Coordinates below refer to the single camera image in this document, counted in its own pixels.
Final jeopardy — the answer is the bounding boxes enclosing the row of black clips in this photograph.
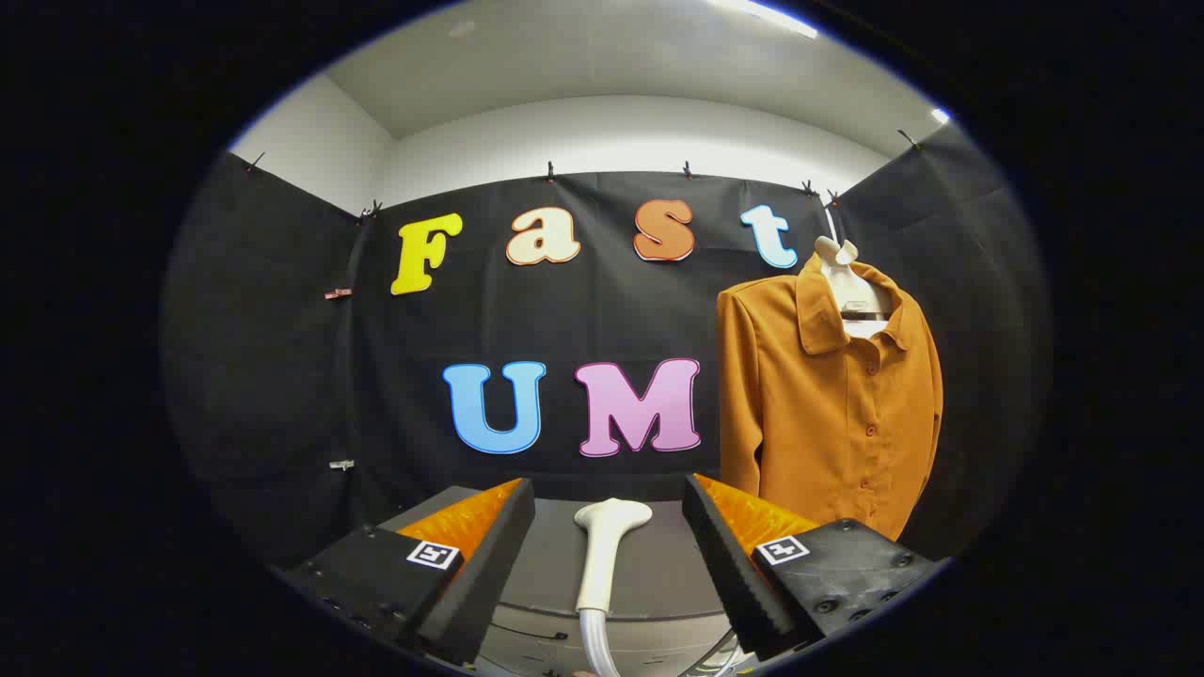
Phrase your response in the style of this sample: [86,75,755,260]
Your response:
[246,130,923,222]

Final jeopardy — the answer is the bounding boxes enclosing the tangled cables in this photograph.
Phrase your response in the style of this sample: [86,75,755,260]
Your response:
[691,632,750,677]

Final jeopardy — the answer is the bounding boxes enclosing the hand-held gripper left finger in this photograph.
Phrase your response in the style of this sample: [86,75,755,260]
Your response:
[273,478,537,669]

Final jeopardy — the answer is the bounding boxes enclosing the long ceiling light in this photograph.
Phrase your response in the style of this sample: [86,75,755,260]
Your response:
[707,0,819,39]

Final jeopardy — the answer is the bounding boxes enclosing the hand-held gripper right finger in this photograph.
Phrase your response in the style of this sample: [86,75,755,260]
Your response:
[682,473,951,662]

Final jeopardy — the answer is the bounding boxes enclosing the white garment steamer hose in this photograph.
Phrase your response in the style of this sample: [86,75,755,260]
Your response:
[578,608,624,677]

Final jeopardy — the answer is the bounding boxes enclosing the black backdrop cloth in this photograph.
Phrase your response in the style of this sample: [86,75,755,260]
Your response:
[162,122,1051,567]

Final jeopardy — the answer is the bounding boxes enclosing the orange button-up shirt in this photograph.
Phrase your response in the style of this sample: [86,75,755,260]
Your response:
[717,252,944,543]

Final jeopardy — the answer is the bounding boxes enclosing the white garment steamer head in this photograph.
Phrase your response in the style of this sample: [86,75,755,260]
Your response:
[574,498,654,615]

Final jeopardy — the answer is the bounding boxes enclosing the white mannequin torso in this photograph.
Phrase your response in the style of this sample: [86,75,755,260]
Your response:
[814,209,894,341]

